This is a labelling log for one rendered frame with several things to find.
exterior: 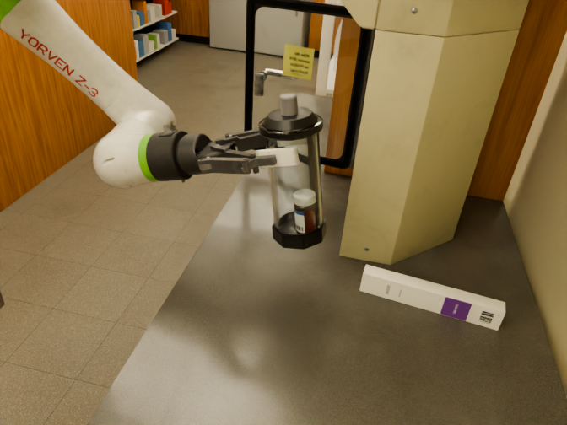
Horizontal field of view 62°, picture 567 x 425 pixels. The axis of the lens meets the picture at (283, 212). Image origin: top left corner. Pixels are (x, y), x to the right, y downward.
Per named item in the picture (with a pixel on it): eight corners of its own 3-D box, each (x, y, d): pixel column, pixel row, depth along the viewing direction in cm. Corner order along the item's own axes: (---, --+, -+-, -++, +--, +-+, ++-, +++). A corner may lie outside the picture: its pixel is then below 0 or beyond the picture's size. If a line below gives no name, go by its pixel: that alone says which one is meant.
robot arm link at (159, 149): (179, 173, 97) (157, 193, 89) (161, 117, 91) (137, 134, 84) (206, 170, 95) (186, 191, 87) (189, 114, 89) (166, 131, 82)
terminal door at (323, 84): (349, 170, 126) (375, 9, 104) (243, 147, 134) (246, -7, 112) (349, 169, 127) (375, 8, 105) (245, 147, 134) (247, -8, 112)
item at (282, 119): (323, 125, 83) (321, 87, 80) (310, 144, 76) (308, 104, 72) (274, 124, 86) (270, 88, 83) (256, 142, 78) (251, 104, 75)
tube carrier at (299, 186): (332, 217, 93) (328, 110, 83) (321, 248, 84) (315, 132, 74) (279, 213, 96) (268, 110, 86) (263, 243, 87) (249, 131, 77)
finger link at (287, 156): (256, 149, 79) (255, 151, 78) (296, 146, 77) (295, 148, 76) (260, 166, 80) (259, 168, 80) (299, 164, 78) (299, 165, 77)
